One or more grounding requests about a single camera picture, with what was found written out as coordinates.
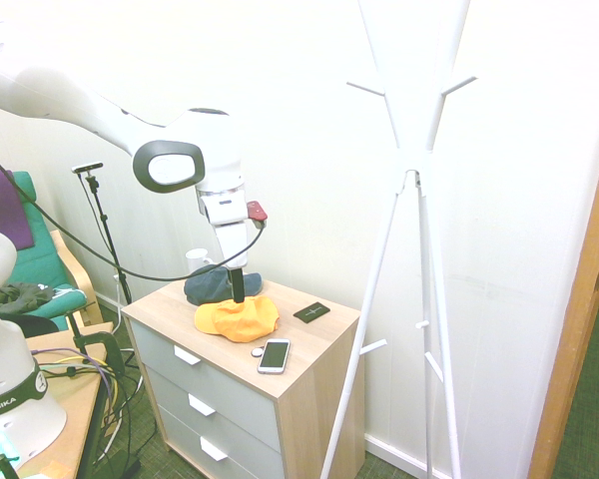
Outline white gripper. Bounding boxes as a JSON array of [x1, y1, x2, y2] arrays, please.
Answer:
[[199, 192, 253, 304]]

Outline orange baseball cap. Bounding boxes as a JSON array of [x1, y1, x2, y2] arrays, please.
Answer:
[[194, 294, 281, 344]]

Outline dark blue baseball cap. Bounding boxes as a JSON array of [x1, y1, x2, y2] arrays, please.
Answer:
[[183, 268, 265, 305]]

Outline white mug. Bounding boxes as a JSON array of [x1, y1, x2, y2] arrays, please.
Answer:
[[185, 247, 215, 273]]

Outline white smartphone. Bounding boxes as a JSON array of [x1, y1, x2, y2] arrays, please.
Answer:
[[257, 338, 292, 375]]

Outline black card wallet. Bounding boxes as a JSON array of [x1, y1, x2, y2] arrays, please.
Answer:
[[293, 301, 332, 324]]

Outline wooden dresser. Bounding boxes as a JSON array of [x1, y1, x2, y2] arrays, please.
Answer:
[[121, 272, 366, 479]]

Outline black table clamp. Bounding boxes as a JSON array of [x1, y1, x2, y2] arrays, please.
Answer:
[[64, 309, 127, 380]]

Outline green wooden armchair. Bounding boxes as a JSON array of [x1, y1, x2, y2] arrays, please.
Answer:
[[0, 171, 104, 340]]

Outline black garment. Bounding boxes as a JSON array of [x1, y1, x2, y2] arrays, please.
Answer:
[[0, 281, 56, 316]]

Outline white coat rack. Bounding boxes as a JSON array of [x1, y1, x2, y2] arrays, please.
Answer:
[[318, 0, 479, 479]]

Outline purple cloth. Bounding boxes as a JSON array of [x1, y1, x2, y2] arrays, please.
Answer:
[[0, 169, 35, 250]]

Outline orange sticky note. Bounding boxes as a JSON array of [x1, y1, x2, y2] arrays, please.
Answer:
[[42, 459, 75, 479]]

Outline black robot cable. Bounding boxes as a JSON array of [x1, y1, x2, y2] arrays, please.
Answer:
[[0, 141, 270, 282]]

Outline dark red wrist camera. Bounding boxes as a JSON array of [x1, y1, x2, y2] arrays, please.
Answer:
[[246, 200, 271, 223]]

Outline grey drawer white handle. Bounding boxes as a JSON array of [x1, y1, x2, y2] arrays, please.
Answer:
[[154, 403, 286, 479], [128, 318, 283, 454], [142, 363, 285, 479]]

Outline black camera tripod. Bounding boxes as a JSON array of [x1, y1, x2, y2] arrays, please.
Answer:
[[82, 172, 134, 305]]

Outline purple cable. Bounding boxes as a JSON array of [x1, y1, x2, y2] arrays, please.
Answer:
[[32, 347, 120, 405]]

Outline yellow cable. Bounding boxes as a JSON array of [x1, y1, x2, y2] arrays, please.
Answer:
[[33, 352, 120, 405]]

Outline black floor cables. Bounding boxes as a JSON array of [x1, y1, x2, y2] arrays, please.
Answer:
[[92, 348, 157, 478]]

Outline wooden door frame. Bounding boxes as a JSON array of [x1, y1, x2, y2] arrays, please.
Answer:
[[526, 107, 599, 479]]

